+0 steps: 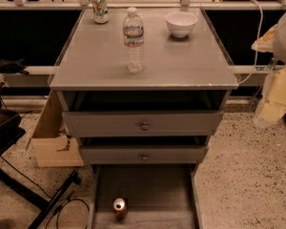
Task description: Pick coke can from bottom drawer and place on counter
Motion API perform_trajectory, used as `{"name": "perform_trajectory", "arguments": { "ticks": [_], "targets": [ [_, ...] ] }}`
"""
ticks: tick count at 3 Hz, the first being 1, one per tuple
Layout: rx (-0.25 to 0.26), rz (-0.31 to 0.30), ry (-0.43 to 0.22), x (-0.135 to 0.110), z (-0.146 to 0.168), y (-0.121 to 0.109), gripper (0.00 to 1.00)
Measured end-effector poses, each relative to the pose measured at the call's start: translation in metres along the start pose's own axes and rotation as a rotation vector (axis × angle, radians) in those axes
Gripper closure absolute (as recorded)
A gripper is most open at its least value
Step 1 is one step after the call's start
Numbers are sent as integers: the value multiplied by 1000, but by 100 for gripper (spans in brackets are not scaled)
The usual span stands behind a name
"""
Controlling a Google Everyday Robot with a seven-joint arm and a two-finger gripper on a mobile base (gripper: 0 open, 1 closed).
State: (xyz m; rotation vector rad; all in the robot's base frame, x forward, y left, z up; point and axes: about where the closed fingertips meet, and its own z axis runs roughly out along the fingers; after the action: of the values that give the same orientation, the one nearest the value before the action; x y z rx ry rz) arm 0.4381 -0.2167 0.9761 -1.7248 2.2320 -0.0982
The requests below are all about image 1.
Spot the red coke can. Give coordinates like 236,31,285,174
112,198,128,219

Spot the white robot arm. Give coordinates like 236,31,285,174
252,12,286,128

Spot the grey top drawer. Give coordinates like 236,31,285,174
58,91,226,137

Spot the grey drawer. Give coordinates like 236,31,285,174
58,91,226,137
80,136,208,164
88,164,202,229

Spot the grey drawer cabinet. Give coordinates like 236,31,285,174
49,7,239,229

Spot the grey middle drawer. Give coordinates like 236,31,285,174
80,136,208,164

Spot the grey bottom drawer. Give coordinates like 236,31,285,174
88,164,202,229

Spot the green white soda can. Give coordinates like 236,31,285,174
91,0,109,24

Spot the clear plastic water bottle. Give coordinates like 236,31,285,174
122,7,144,73

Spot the white ceramic bowl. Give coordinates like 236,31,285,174
166,11,197,38

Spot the cardboard box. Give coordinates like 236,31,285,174
31,92,84,167

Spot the black chair base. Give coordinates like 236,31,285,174
0,109,81,229

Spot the black floor cable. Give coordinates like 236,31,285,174
0,156,91,229

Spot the black bag on rail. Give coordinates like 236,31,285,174
0,59,29,74

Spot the white hanging cable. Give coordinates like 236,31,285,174
237,0,265,86

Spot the metal railing frame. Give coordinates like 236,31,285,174
0,0,286,88

